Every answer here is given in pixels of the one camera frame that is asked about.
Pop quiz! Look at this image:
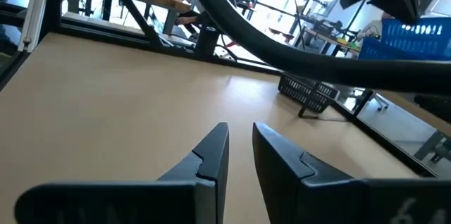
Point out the black frame post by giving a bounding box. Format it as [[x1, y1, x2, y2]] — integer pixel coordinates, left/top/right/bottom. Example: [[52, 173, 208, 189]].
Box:
[[39, 0, 65, 39]]

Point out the black plastic slotted basket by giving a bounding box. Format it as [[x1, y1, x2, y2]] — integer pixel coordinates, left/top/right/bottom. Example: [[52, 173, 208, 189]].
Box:
[[277, 71, 341, 115]]

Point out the black metal shelf frame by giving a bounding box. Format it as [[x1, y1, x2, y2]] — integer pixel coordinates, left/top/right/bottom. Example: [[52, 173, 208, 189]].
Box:
[[297, 88, 440, 179]]

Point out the black table frame rail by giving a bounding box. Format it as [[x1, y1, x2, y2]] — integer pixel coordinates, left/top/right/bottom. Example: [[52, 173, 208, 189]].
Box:
[[58, 22, 283, 77]]

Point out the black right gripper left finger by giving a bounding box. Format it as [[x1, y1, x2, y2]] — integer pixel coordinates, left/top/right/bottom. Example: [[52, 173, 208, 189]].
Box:
[[13, 122, 230, 224]]

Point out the person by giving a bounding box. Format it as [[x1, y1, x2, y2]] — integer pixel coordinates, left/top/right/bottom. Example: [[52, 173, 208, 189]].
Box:
[[174, 9, 213, 27], [354, 11, 396, 42]]

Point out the thick black cable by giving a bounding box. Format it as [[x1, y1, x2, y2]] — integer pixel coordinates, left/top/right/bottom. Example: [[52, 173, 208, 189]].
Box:
[[180, 0, 451, 95]]

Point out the silver aluminium extrusion post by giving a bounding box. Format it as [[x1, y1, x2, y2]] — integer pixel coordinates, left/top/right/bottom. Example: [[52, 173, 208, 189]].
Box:
[[17, 0, 49, 54]]

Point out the black diagonal frame brace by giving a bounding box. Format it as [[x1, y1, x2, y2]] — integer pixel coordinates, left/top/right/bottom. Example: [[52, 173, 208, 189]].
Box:
[[101, 0, 163, 47]]

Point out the blue plastic slotted basket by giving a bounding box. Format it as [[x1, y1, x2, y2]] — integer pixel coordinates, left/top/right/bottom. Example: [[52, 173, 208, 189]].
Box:
[[380, 17, 451, 61], [357, 36, 420, 61]]

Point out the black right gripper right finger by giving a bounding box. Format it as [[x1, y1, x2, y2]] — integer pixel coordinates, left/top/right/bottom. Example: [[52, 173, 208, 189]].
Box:
[[252, 122, 451, 224]]

